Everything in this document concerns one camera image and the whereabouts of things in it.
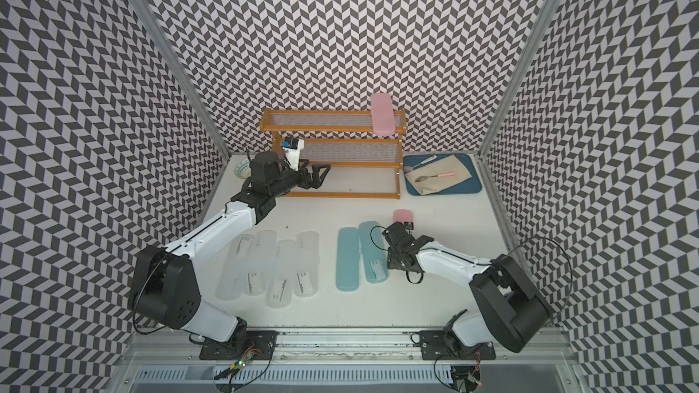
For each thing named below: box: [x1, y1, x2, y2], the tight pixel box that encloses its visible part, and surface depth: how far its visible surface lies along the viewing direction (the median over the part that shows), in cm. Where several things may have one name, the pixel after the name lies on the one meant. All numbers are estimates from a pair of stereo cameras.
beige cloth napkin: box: [404, 154, 474, 195], surface depth 110 cm
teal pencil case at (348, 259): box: [335, 227, 360, 293], surface depth 91 cm
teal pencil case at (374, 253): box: [358, 221, 388, 285], surface depth 89 cm
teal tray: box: [403, 153, 483, 196], surface depth 110 cm
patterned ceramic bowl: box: [233, 158, 253, 181], surface depth 111 cm
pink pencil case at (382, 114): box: [370, 92, 396, 136], surface depth 91 cm
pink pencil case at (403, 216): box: [393, 209, 415, 224], surface depth 101 cm
